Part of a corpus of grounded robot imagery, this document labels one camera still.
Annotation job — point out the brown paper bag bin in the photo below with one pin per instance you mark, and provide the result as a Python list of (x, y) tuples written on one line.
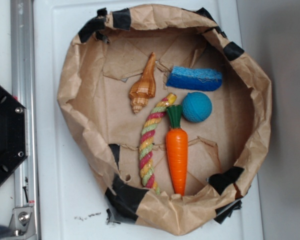
[(107, 57)]

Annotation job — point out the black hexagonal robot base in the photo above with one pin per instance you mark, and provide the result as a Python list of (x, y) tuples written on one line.
[(12, 134)]

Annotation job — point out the multicolour twisted rope toy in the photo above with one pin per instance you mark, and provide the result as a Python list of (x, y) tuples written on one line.
[(146, 143)]

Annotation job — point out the metal corner bracket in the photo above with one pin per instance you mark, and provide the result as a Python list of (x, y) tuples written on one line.
[(22, 224)]

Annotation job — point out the orange plastic carrot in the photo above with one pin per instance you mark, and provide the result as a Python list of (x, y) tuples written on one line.
[(177, 149)]

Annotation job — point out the blue sponge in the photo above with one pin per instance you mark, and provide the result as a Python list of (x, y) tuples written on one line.
[(200, 79)]

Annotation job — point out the blue rubber ball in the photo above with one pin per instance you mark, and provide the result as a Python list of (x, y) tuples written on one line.
[(196, 107)]

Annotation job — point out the orange spiral seashell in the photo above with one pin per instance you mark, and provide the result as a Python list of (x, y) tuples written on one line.
[(145, 88)]

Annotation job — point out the aluminium extrusion rail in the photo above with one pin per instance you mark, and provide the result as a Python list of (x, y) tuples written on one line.
[(26, 182)]

